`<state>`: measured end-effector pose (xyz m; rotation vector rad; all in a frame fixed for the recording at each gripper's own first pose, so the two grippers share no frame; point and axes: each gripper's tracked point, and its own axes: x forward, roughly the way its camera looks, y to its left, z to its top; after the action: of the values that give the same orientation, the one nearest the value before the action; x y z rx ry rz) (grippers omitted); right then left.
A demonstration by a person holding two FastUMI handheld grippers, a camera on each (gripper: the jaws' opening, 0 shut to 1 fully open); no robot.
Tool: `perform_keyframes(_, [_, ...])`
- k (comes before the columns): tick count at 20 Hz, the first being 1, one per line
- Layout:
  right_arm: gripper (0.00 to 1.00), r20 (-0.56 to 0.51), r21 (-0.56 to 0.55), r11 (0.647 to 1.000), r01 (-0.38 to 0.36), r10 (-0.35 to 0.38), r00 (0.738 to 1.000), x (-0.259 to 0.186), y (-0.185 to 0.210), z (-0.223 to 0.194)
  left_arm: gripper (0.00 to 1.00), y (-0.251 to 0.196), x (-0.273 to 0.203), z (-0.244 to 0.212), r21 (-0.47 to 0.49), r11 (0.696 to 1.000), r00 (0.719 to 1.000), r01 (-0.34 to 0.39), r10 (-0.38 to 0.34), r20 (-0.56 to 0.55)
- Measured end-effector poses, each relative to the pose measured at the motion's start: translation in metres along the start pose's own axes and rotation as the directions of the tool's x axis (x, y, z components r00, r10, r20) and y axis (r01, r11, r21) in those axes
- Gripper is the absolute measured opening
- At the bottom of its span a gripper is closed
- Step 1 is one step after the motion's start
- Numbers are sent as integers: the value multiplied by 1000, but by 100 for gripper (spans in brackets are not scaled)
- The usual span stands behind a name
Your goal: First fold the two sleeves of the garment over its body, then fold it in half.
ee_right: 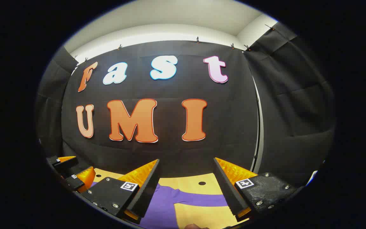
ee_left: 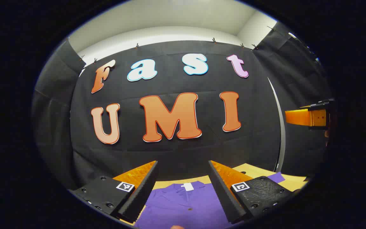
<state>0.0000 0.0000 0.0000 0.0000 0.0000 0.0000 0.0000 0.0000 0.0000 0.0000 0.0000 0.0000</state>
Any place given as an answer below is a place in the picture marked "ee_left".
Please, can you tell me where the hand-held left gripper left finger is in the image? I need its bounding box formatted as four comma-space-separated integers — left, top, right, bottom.
70, 161, 158, 223

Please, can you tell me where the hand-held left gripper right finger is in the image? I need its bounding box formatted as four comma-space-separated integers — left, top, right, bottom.
208, 160, 295, 224

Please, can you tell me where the purple jacket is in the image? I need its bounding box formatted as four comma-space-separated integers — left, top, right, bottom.
134, 172, 286, 229

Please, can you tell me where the black backdrop cloth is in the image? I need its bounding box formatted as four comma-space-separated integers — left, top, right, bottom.
32, 30, 336, 191

